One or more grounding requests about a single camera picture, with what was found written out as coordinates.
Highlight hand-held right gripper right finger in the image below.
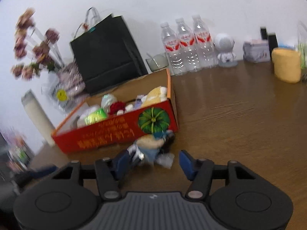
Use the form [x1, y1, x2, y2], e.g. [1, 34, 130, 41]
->
[179, 149, 256, 200]

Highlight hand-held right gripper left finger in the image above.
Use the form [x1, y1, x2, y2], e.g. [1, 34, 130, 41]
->
[51, 150, 134, 201]

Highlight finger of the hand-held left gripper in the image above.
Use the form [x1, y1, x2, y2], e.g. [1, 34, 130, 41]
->
[15, 164, 58, 188]

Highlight red cardboard box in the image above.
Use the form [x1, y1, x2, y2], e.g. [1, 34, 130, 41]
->
[51, 68, 179, 154]

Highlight small doll blue dress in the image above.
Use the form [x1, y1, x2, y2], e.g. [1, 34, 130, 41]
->
[128, 130, 175, 168]

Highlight green snack packet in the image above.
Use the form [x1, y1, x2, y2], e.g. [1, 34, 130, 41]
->
[84, 108, 108, 125]

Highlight red fabric rose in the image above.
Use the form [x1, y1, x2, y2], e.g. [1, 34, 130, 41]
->
[109, 102, 126, 115]

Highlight iridescent plastic bag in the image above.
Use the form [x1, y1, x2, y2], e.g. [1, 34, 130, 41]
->
[101, 94, 118, 108]

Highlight yellow plush toy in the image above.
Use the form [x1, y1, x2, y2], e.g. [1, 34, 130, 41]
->
[141, 86, 168, 108]

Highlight brown wooden desktop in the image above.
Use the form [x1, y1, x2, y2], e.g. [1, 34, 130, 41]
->
[24, 59, 307, 230]

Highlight colourful packets pile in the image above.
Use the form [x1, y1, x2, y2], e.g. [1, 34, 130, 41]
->
[0, 127, 34, 178]

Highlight white thermos bottle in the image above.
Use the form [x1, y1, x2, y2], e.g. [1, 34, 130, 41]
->
[21, 89, 56, 146]

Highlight purple textured vase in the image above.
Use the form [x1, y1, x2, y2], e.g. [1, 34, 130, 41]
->
[56, 62, 86, 96]

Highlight clear glass cup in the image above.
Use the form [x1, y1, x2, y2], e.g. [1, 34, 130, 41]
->
[146, 53, 169, 72]

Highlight clear water bottle red label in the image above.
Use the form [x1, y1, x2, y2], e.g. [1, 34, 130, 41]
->
[175, 18, 200, 73]
[192, 14, 217, 69]
[160, 22, 188, 76]

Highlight black paper bag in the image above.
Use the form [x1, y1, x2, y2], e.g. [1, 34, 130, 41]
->
[69, 7, 149, 95]

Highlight dried pink flowers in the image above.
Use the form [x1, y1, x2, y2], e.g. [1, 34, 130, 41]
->
[11, 8, 61, 80]

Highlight white robot toy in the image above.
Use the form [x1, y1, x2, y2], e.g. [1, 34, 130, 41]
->
[214, 34, 238, 67]

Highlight grey tin box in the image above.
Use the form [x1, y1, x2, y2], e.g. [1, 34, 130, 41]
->
[243, 39, 271, 63]

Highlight yellow mug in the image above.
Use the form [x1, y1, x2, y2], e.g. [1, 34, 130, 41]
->
[271, 48, 302, 84]

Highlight tall black block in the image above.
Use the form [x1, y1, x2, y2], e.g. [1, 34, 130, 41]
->
[267, 32, 279, 55]

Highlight clear plastic packet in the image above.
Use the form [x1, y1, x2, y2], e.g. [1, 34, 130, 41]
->
[297, 21, 307, 82]

